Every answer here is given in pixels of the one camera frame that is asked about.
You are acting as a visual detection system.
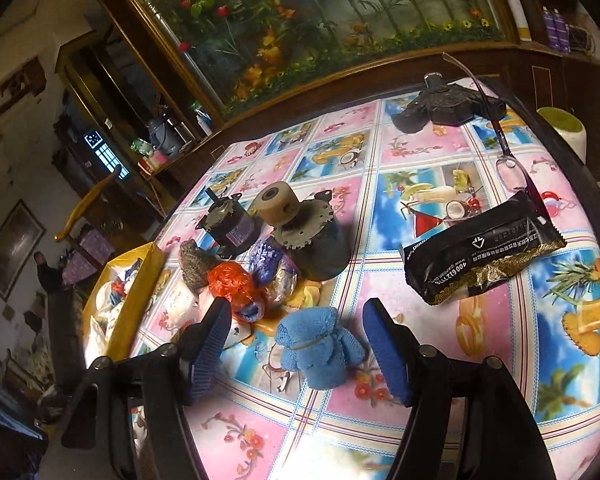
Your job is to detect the blue knitted cloth roll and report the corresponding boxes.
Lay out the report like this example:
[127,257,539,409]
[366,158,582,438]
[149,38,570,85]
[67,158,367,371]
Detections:
[274,307,366,390]

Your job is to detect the brown mesh scrubber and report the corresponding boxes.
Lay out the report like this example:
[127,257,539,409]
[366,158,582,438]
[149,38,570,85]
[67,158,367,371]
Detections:
[178,240,221,294]

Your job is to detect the black gold snack packet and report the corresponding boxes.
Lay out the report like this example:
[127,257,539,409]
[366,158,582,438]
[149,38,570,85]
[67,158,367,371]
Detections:
[400,191,566,306]

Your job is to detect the yellow cardboard box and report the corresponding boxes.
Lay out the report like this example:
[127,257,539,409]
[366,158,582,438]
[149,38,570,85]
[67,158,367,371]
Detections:
[82,243,166,366]

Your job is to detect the black gear motor with roller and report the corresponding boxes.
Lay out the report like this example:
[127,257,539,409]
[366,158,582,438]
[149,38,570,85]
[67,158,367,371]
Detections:
[253,181,351,282]

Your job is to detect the colourful printed tablecloth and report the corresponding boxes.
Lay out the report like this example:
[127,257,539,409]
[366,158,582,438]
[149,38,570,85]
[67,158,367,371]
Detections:
[132,96,600,479]

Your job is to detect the wooden chair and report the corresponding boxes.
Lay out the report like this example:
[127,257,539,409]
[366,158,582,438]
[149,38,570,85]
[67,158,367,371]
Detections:
[54,164,122,243]

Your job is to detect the eyeglasses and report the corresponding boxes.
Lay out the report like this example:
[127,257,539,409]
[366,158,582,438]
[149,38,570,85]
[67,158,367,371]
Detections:
[442,52,550,220]

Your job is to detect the blue thermos jug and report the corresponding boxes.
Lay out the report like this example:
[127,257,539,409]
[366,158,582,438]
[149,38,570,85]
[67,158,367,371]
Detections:
[147,117,183,157]

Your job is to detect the black cast machine part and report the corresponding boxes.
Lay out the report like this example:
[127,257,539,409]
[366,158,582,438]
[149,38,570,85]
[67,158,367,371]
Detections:
[391,73,506,133]

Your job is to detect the dark wooden cabinet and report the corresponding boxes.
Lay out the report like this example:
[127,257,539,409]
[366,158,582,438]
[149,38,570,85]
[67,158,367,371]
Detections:
[57,0,600,200]

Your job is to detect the purple bottles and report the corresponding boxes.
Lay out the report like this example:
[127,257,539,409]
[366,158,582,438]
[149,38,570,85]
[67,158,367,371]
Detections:
[543,6,571,53]

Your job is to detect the framed wall picture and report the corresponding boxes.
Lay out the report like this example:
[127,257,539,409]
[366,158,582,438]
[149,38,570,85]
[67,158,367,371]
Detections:
[0,200,46,301]

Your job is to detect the flower garden wall painting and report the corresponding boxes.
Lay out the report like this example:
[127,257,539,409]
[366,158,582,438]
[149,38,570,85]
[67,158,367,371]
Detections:
[126,0,519,122]

